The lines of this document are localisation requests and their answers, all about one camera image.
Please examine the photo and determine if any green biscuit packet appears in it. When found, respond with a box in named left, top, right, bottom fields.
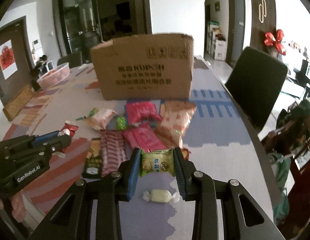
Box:
left=139, top=148, right=176, bottom=177

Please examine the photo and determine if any white Denmas cheese ball packet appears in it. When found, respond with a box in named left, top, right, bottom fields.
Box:
left=85, top=108, right=117, bottom=131

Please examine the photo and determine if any left hand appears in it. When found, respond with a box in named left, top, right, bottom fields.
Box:
left=0, top=192, right=26, bottom=223

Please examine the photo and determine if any pink striped wafer packet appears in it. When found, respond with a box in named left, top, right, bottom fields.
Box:
left=99, top=130, right=127, bottom=177

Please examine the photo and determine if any dark green cracker packet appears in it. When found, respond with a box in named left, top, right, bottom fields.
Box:
left=82, top=138, right=103, bottom=179

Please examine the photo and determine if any white wrapped candy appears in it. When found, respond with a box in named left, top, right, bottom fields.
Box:
left=142, top=189, right=180, bottom=203

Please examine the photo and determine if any woven bamboo mat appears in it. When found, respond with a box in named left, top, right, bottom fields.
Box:
left=3, top=85, right=35, bottom=121

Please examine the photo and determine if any patterned tablecloth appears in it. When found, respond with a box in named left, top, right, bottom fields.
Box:
left=0, top=60, right=280, bottom=239

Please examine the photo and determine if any green wrapped candy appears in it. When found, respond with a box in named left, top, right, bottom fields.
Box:
left=116, top=116, right=127, bottom=131

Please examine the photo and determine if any green lollipop with stick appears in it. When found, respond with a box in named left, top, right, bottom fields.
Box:
left=75, top=107, right=98, bottom=121

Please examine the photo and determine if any orange patterned snack bag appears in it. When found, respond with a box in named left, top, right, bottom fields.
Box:
left=154, top=101, right=197, bottom=148

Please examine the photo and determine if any magenta snack packet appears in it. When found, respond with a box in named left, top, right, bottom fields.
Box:
left=125, top=101, right=162, bottom=125

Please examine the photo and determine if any pink plastic basket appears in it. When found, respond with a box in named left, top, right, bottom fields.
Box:
left=37, top=62, right=70, bottom=90

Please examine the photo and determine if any dark chair behind table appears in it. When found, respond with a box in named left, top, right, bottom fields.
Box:
left=57, top=51, right=83, bottom=68

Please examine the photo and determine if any red paper door poster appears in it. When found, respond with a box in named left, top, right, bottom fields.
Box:
left=0, top=40, right=18, bottom=80

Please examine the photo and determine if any brown cardboard box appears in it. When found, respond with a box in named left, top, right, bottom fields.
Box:
left=90, top=33, right=194, bottom=100

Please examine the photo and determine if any dark wooden chair with clothes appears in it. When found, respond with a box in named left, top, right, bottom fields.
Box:
left=262, top=99, right=310, bottom=239

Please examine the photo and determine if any black office chair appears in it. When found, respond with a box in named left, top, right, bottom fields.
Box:
left=225, top=47, right=288, bottom=132

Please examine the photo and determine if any red bow decoration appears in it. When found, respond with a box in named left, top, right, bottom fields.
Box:
left=264, top=29, right=286, bottom=56

